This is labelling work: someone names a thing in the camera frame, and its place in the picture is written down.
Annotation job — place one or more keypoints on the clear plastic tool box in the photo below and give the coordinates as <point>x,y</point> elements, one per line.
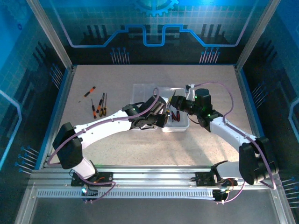
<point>142,93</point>

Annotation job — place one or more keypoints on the slim orange black screwdriver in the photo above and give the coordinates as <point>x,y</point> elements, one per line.
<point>90,91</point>

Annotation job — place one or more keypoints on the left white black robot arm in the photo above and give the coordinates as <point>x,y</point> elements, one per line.
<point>105,128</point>

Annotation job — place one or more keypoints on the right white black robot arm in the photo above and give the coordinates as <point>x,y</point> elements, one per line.
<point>231,133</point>

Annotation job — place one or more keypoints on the right black electronics module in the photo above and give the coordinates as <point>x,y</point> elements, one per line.
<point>218,196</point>

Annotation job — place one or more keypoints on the black electronics module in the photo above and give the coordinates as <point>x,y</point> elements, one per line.
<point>91,193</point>
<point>218,196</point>

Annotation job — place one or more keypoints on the left black electronics module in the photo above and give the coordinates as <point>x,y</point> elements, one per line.
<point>91,193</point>

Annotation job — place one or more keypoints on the aluminium blue side rail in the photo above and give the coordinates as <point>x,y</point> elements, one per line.
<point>61,102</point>
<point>246,93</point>

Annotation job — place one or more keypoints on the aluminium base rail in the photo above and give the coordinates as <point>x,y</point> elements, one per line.
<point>151,177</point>

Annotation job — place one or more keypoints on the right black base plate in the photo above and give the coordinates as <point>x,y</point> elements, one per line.
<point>202,179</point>

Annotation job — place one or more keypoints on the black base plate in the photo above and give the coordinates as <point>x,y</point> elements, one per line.
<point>202,179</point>
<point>108,174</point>

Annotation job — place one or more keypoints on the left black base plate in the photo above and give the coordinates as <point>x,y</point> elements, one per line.
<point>108,174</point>

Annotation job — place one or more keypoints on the aluminium frame post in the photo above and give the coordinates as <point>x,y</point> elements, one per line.
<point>50,35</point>
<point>256,35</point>

